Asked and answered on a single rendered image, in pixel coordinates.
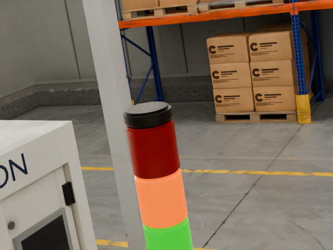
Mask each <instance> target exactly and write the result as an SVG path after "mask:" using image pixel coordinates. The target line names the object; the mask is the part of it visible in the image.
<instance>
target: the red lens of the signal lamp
mask: <svg viewBox="0 0 333 250"><path fill-rule="evenodd" d="M125 129H126V135H127V140H128V146H129V152H130V157H131V163H132V169H133V174H134V175H135V176H137V177H139V178H142V179H157V178H162V177H166V176H169V175H171V174H173V173H175V172H176V171H177V170H178V169H179V168H180V160H179V154H178V148H177V141H176V135H175V129H174V122H173V119H171V118H170V119H169V121H167V122H166V123H164V124H161V125H157V126H152V127H146V128H132V127H129V126H126V128H125Z"/></svg>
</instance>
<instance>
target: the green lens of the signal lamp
mask: <svg viewBox="0 0 333 250"><path fill-rule="evenodd" d="M143 230H144V236H145V241H146V247H147V250H193V244H192V238H191V231H190V225H189V219H188V216H187V217H186V218H185V219H184V221H182V222H181V223H179V224H177V225H174V226H171V227H167V228H151V227H148V226H146V225H144V224H143Z"/></svg>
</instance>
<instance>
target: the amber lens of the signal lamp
mask: <svg viewBox="0 0 333 250"><path fill-rule="evenodd" d="M134 179H135V185H136V191H137V196H138V202H139V208H140V213H141V219H142V223H143V224H144V225H146V226H148V227H151V228H167V227H171V226H174V225H177V224H179V223H181V222H182V221H184V219H185V218H186V217H187V215H188V212H187V205H186V199H185V193H184V186H183V180H182V173H181V169H180V168H179V169H178V170H177V171H176V172H175V173H173V174H171V175H169V176H166V177H162V178H157V179H142V178H139V177H137V176H135V177H134Z"/></svg>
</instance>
